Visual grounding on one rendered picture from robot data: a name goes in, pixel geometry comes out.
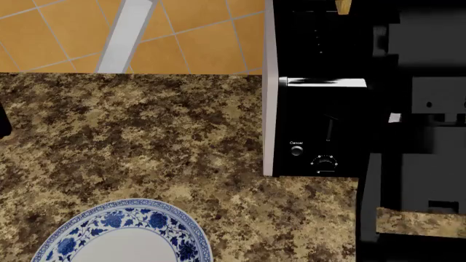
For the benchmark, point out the blue and white porcelain plate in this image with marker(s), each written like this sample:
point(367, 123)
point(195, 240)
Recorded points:
point(123, 245)

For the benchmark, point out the white wall trim bar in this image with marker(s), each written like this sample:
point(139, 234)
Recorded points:
point(125, 35)

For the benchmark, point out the black and silver toaster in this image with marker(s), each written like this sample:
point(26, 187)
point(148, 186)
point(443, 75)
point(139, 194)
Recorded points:
point(320, 109)

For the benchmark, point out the toaster browning dial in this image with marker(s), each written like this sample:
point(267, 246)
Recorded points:
point(324, 161)

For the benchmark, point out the toasted bread slice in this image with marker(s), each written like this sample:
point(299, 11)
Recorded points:
point(342, 6)

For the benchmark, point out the round toaster cancel button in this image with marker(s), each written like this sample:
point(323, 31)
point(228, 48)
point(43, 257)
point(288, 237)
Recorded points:
point(296, 150)

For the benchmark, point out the black toaster lever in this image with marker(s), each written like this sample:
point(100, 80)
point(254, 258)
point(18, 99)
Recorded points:
point(330, 128)

